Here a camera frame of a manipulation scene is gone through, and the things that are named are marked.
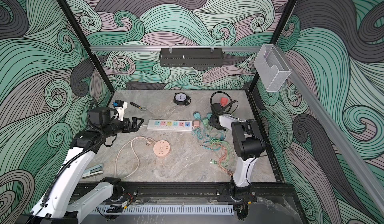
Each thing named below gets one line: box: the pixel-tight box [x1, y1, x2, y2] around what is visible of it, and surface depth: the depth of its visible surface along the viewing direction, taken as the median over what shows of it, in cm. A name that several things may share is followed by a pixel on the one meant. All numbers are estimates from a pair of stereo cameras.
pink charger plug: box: [193, 120, 200, 128], surface depth 101 cm
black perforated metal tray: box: [159, 48, 224, 67], surface depth 97 cm
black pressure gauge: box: [173, 92, 191, 106], surface depth 115 cm
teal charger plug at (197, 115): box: [193, 111, 201, 120], surface depth 105 cm
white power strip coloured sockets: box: [147, 119, 193, 132], surface depth 97 cm
